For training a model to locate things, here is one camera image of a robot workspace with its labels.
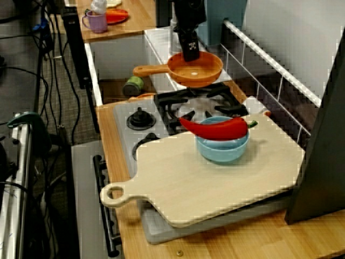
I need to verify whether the black cable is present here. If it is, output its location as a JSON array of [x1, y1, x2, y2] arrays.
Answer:
[[0, 66, 51, 127], [52, 13, 81, 145]]

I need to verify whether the white toy sink unit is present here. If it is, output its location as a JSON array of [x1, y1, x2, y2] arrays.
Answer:
[[85, 26, 232, 106]]

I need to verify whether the grey toy stove top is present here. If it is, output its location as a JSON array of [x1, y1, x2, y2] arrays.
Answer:
[[112, 101, 294, 245]]

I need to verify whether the green toy can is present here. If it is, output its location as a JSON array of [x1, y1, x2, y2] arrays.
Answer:
[[122, 75, 145, 97]]

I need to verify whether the purple plastic cup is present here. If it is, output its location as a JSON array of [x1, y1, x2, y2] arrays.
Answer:
[[81, 10, 108, 34]]

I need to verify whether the black burner grate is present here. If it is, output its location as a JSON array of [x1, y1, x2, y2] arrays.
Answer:
[[153, 82, 250, 135]]

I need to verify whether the black stove knob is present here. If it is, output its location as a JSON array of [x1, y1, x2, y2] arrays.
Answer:
[[126, 107, 157, 131], [132, 132, 162, 160]]

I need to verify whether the orange plastic plate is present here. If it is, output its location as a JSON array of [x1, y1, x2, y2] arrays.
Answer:
[[105, 8, 129, 25]]

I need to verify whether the green clamp tool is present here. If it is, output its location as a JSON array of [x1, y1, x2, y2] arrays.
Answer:
[[6, 112, 52, 152]]

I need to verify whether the white orange salt shaker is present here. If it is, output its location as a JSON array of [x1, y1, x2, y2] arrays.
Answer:
[[244, 96, 272, 117]]

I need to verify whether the aluminium frame profile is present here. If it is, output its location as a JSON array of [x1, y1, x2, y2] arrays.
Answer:
[[0, 115, 33, 259]]

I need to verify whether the orange plastic pot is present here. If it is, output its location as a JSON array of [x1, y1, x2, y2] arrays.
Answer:
[[128, 92, 157, 103]]

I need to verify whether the dark tile backsplash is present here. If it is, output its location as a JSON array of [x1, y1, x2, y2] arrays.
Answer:
[[221, 18, 323, 142]]

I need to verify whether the light blue plastic bowl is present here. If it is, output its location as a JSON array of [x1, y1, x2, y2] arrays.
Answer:
[[195, 116, 250, 165]]

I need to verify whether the black upright post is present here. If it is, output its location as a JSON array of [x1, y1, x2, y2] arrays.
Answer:
[[61, 6, 92, 90]]

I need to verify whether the wooden countertop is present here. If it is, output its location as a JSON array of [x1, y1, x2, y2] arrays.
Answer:
[[95, 80, 345, 259]]

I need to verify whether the white crumpled cloth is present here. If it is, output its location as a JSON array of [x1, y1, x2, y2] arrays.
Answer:
[[90, 0, 108, 13]]

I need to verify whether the grey toy faucet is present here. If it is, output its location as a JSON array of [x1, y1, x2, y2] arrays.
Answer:
[[169, 16, 183, 53]]

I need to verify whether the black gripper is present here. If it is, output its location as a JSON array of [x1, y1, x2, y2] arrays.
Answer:
[[175, 21, 202, 63]]

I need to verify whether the small wooden table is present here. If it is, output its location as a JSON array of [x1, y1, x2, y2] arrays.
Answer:
[[77, 0, 157, 43]]

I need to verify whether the black oven door handle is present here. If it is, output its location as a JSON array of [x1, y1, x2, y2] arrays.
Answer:
[[93, 154, 121, 257]]

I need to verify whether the red chili pepper toy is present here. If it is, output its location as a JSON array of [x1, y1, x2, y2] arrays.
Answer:
[[179, 115, 259, 141]]

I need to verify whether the teal box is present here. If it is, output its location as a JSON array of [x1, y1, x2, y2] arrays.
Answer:
[[196, 0, 247, 46]]

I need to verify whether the grey toy oven front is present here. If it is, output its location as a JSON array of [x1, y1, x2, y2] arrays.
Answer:
[[71, 142, 122, 259]]

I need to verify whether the orange plastic frying pan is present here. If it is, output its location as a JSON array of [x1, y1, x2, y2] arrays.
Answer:
[[133, 51, 224, 88]]

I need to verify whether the wooden cutting board with handle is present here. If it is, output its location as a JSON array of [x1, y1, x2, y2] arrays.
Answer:
[[99, 112, 306, 229]]

